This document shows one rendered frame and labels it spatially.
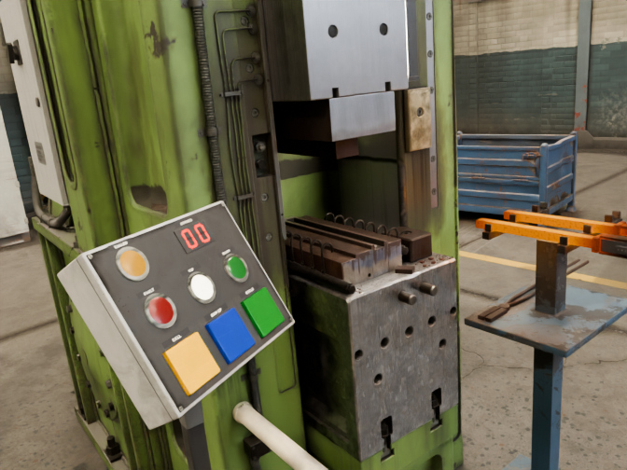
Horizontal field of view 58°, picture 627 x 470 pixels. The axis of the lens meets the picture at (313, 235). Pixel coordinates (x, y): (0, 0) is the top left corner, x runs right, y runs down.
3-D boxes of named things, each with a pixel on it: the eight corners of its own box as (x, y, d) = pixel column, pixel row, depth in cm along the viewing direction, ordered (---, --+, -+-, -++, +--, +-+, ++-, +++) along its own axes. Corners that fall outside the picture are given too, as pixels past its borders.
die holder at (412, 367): (459, 403, 164) (456, 257, 151) (360, 463, 143) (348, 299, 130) (338, 340, 208) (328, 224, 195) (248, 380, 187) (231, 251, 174)
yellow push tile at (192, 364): (221, 370, 90) (197, 330, 90) (191, 395, 84) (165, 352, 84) (214, 374, 91) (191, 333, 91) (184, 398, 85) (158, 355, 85)
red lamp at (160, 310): (180, 321, 88) (176, 296, 87) (152, 331, 86) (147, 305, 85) (173, 315, 91) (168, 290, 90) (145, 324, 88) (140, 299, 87)
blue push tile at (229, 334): (256, 342, 99) (234, 306, 99) (231, 362, 93) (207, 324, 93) (249, 345, 100) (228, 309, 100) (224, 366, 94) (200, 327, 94)
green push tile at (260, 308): (285, 319, 107) (265, 286, 107) (264, 336, 101) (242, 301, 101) (279, 322, 108) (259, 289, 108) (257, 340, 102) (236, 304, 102)
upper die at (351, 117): (396, 131, 138) (394, 90, 135) (332, 142, 127) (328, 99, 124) (298, 126, 171) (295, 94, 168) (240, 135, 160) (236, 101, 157)
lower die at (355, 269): (402, 267, 148) (400, 236, 146) (343, 288, 137) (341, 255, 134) (308, 238, 181) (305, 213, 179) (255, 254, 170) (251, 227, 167)
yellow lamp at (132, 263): (153, 274, 88) (148, 248, 87) (123, 283, 86) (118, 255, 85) (146, 270, 91) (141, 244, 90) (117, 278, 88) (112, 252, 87)
